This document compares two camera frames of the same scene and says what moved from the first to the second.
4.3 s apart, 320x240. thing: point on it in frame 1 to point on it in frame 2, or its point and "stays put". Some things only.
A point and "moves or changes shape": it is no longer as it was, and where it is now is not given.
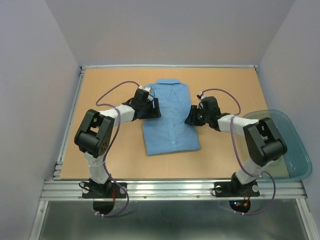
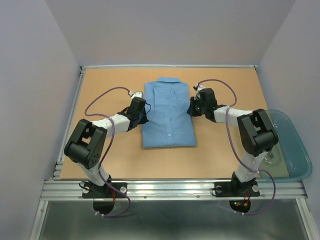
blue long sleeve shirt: [170, 133] moves or changes shape
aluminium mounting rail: [194, 190] stays put
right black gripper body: [206, 115] to [197, 107]
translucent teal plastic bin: [296, 163] stays put
